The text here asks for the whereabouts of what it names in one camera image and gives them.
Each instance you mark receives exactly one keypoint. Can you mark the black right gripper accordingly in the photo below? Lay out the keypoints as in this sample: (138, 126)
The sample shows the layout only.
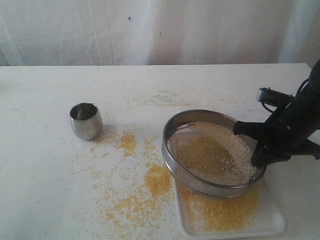
(288, 136)

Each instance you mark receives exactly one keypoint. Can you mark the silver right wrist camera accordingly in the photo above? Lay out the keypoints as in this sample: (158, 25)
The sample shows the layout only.
(273, 98)

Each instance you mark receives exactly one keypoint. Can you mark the white backdrop curtain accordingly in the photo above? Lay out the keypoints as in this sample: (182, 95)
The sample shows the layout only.
(158, 32)

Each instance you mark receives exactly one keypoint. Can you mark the white plastic tray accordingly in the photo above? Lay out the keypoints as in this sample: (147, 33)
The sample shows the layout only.
(257, 213)

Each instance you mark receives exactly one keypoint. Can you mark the round metal sieve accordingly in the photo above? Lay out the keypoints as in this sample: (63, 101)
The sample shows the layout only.
(201, 152)

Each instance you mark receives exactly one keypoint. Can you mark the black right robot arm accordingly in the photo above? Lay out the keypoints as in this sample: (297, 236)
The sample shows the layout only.
(307, 97)

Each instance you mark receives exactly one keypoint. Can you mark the stainless steel cup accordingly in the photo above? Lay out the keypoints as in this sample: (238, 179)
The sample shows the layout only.
(86, 121)

